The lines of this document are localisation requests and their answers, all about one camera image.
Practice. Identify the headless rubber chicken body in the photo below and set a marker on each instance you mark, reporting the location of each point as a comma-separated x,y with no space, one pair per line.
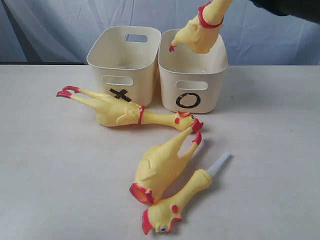
160,166

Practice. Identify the whole rubber chicken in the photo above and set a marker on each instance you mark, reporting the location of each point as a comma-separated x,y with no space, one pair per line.
112,111
201,33

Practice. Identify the whole rubber chicken front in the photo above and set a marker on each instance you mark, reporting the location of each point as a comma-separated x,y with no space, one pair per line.
201,33

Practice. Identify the rubber chicken head with tube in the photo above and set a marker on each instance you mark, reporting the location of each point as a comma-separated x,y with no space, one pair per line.
161,215

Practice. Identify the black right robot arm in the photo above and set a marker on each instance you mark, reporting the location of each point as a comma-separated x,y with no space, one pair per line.
308,10

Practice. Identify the cream bin marked O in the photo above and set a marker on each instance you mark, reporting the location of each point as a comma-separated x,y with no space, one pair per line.
190,82

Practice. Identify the cream bin marked X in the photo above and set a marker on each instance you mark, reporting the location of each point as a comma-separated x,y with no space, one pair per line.
124,64

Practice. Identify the grey backdrop curtain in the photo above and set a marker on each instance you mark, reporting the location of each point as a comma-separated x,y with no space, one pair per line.
63,31

